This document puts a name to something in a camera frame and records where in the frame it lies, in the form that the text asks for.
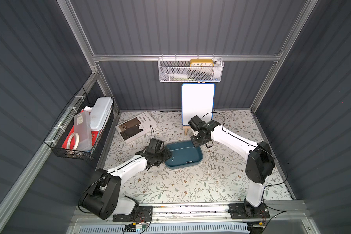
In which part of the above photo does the teal plastic tray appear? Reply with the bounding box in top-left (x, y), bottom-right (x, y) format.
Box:
top-left (165, 140), bottom-right (203, 170)

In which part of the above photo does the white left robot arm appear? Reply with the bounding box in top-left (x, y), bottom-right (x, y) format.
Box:
top-left (78, 138), bottom-right (172, 221)

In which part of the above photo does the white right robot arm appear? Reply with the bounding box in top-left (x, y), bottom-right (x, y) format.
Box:
top-left (188, 116), bottom-right (275, 217)

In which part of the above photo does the translucent plastic box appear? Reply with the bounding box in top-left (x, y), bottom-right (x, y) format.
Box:
top-left (74, 111), bottom-right (93, 151)

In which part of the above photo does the small wooden easel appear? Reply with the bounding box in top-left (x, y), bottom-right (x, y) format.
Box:
top-left (183, 125), bottom-right (194, 136)

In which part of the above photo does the interior design trends magazine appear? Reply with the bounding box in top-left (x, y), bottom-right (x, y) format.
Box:
top-left (116, 112), bottom-right (157, 143)

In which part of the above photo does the blue framed whiteboard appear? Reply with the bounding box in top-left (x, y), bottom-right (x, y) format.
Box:
top-left (181, 83), bottom-right (215, 126)

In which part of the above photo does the white plastic case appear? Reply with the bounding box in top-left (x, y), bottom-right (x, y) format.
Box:
top-left (90, 97), bottom-right (113, 132)

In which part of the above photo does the yellow clock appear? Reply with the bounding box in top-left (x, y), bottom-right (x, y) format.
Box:
top-left (190, 58), bottom-right (214, 67)

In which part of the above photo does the white tape roll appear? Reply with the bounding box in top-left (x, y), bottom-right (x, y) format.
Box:
top-left (66, 132), bottom-right (80, 150)

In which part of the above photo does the white mesh wall basket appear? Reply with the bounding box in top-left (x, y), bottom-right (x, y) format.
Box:
top-left (158, 59), bottom-right (225, 83)

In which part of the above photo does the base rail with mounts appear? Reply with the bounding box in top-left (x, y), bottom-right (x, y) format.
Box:
top-left (112, 201), bottom-right (308, 226)

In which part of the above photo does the aluminium frame rail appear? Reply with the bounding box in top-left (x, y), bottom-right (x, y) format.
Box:
top-left (92, 54), bottom-right (281, 62)

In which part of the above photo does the black wire wall basket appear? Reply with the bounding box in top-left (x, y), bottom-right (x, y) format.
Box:
top-left (44, 88), bottom-right (115, 161)

